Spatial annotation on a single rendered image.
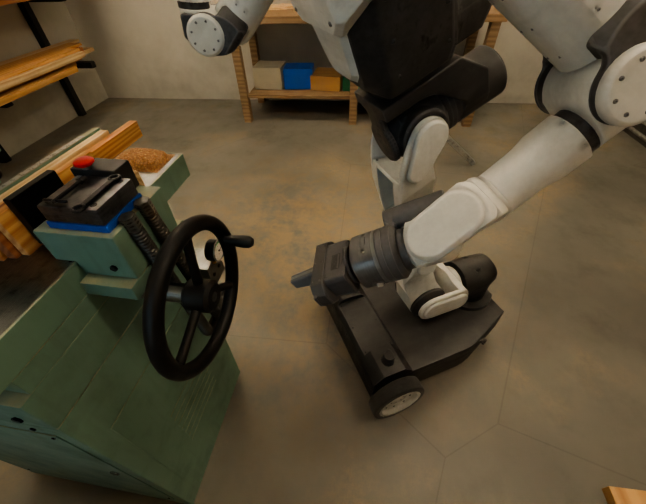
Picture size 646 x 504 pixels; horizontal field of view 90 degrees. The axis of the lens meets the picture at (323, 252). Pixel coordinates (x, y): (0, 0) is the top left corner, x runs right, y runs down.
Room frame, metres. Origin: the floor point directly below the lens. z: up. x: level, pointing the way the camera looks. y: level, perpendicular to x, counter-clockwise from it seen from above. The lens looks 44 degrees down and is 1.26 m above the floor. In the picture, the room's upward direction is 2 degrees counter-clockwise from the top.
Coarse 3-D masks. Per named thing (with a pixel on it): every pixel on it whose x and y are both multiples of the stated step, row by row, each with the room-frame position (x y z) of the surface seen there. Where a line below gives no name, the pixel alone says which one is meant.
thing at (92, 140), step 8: (96, 136) 0.73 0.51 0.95; (104, 136) 0.75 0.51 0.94; (80, 144) 0.69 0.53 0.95; (88, 144) 0.69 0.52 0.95; (72, 152) 0.65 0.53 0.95; (80, 152) 0.67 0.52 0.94; (56, 160) 0.62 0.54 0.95; (64, 160) 0.62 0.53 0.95; (48, 168) 0.59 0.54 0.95; (56, 168) 0.60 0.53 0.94; (32, 176) 0.56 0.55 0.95; (24, 184) 0.53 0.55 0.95; (8, 192) 0.50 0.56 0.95; (0, 200) 0.48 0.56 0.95
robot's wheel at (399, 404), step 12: (396, 384) 0.45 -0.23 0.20; (408, 384) 0.45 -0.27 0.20; (420, 384) 0.47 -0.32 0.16; (372, 396) 0.44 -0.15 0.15; (384, 396) 0.42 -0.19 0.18; (396, 396) 0.42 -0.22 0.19; (408, 396) 0.46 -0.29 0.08; (420, 396) 0.46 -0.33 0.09; (372, 408) 0.41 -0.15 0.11; (384, 408) 0.40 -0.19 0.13; (396, 408) 0.44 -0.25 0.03
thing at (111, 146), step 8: (120, 128) 0.80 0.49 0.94; (128, 128) 0.80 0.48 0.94; (136, 128) 0.83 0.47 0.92; (112, 136) 0.75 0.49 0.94; (120, 136) 0.77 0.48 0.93; (128, 136) 0.79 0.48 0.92; (136, 136) 0.82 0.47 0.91; (96, 144) 0.71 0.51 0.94; (104, 144) 0.71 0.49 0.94; (112, 144) 0.73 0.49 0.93; (120, 144) 0.76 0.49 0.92; (128, 144) 0.78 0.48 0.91; (96, 152) 0.68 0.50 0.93; (104, 152) 0.70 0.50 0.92; (112, 152) 0.72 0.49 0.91; (120, 152) 0.74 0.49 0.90
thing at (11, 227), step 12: (60, 168) 0.53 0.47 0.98; (0, 216) 0.39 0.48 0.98; (12, 216) 0.41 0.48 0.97; (0, 228) 0.39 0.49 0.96; (12, 228) 0.39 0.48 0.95; (24, 228) 0.41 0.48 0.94; (12, 240) 0.39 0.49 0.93; (24, 240) 0.40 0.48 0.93; (36, 240) 0.41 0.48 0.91; (24, 252) 0.39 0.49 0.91
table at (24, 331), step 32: (32, 256) 0.38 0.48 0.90; (0, 288) 0.32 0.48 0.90; (32, 288) 0.31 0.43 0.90; (64, 288) 0.33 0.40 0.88; (96, 288) 0.35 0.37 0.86; (128, 288) 0.34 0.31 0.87; (0, 320) 0.26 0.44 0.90; (32, 320) 0.27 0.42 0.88; (64, 320) 0.30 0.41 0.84; (0, 352) 0.22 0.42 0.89; (32, 352) 0.24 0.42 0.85; (0, 384) 0.19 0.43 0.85
